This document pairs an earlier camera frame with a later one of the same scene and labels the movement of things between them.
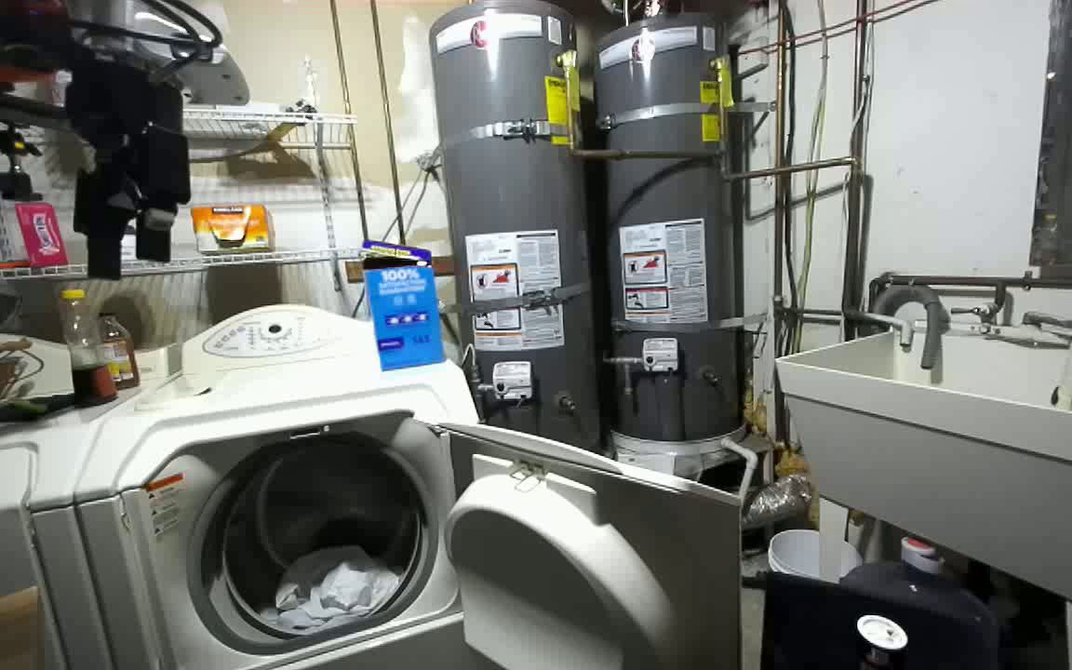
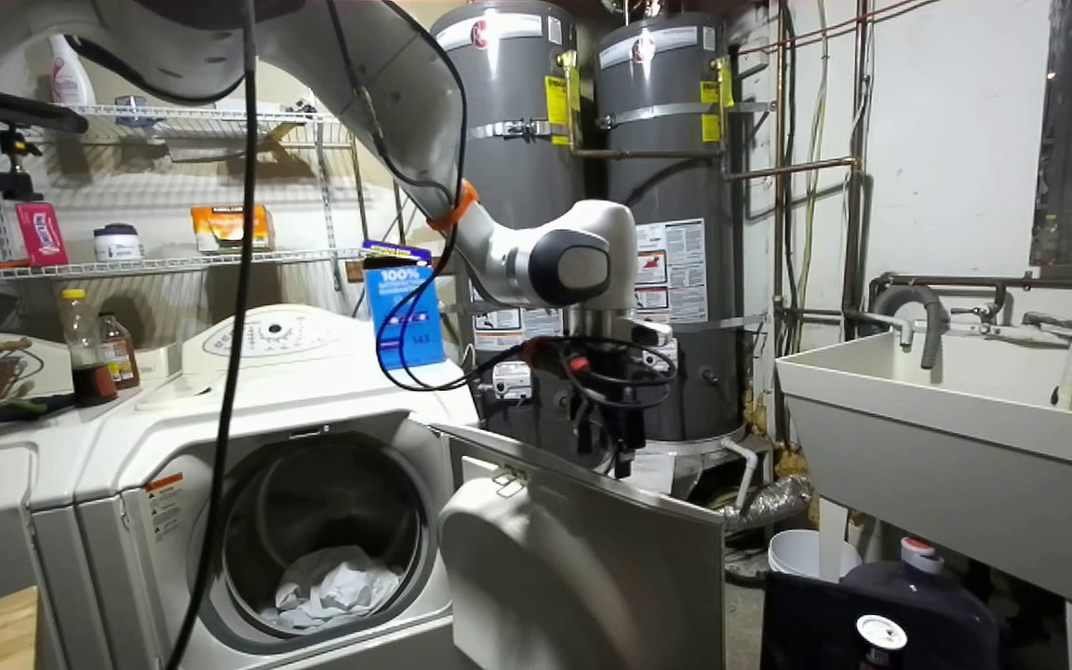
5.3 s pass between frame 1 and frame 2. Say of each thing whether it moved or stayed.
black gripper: moved
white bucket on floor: stayed
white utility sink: stayed
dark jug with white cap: stayed
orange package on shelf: stayed
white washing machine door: moved
